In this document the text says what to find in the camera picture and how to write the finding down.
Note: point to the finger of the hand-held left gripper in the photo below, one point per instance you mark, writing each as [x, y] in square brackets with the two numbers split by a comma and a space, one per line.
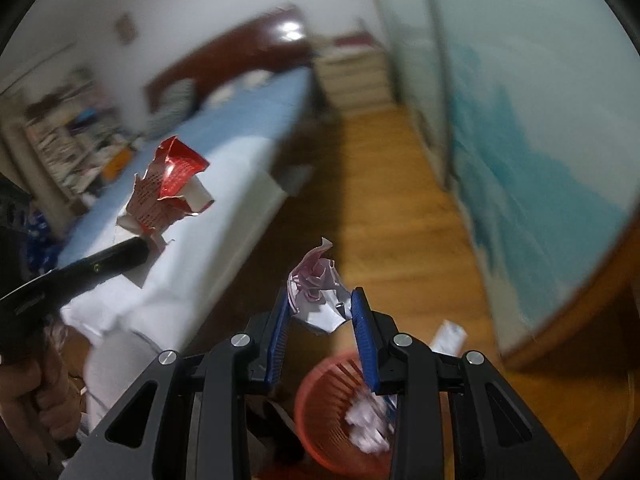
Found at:
[110, 260]

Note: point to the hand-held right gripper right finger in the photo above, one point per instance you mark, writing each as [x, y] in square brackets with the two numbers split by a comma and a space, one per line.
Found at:
[365, 340]

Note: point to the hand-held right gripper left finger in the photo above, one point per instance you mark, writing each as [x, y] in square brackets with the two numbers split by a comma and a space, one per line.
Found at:
[277, 340]

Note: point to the pink white paper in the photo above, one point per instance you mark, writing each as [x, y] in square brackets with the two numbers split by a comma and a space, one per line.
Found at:
[320, 285]

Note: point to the red plastic basket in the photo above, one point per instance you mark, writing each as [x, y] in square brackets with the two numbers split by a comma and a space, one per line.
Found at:
[320, 400]

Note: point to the clear plastic wrapper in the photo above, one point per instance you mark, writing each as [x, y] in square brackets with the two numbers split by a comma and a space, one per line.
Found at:
[365, 420]

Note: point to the red paper carton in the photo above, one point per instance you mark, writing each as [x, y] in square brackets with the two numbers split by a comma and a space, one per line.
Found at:
[175, 165]

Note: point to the person's left hand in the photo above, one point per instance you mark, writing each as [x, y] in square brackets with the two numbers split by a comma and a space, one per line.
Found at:
[55, 395]

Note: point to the wooden bookshelf with books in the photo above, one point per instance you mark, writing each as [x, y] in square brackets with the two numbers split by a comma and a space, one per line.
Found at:
[65, 135]

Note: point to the plaid pillow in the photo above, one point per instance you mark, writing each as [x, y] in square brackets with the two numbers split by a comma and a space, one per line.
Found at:
[172, 102]

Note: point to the bed with blue sheet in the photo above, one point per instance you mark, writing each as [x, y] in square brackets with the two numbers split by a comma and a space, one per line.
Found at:
[240, 115]

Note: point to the white pillow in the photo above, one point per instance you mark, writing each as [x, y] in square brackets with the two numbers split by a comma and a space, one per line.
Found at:
[240, 85]

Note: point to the dark red wooden headboard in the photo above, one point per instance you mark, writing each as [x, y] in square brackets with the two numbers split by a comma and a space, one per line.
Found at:
[235, 45]

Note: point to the floral sliding wardrobe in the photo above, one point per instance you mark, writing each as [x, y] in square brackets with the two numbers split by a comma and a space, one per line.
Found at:
[525, 135]

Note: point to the beige nightstand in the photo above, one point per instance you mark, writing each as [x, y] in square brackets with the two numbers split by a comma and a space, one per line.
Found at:
[355, 75]

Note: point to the red box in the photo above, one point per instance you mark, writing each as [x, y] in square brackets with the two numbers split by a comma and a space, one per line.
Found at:
[352, 40]

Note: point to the brown wall picture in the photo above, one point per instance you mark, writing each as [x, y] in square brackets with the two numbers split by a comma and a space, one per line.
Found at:
[126, 27]

